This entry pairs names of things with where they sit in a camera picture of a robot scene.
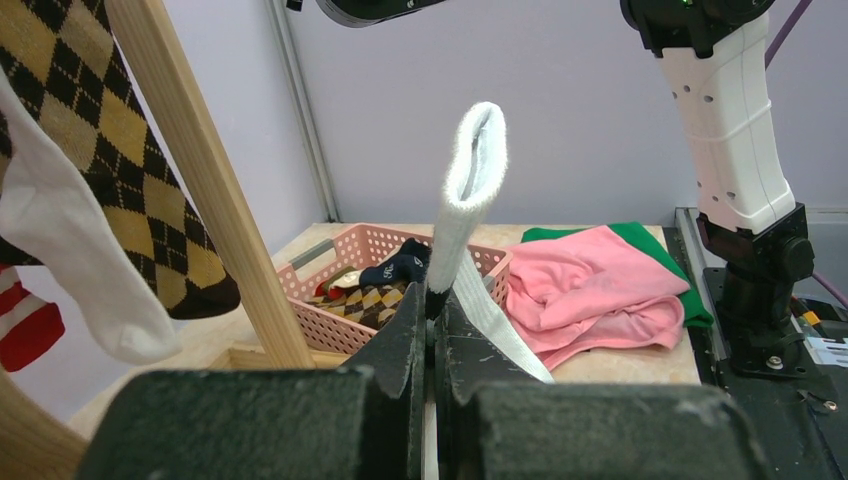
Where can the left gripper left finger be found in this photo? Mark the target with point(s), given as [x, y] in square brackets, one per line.
[361, 420]

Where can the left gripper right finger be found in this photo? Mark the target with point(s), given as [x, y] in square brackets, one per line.
[496, 421]

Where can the red white striped sock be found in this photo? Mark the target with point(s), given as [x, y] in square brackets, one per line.
[29, 325]

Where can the white sock black stripes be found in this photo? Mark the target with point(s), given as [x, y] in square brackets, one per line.
[49, 212]

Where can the brown argyle sock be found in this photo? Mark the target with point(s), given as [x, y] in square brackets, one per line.
[62, 61]

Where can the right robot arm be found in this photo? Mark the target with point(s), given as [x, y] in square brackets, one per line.
[713, 55]

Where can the brown argyle socks in basket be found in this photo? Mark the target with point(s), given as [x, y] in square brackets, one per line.
[370, 306]

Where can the pink laundry basket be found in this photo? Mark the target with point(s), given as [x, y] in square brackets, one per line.
[334, 263]

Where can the pink cloth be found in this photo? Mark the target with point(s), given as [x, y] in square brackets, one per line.
[591, 290]

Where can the navy sock in basket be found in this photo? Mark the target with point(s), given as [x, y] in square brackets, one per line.
[408, 264]

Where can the green cloth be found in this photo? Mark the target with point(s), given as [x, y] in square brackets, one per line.
[637, 235]

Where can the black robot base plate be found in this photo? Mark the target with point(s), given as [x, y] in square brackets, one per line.
[791, 388]

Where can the wooden drying rack frame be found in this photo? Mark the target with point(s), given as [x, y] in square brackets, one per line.
[34, 445]

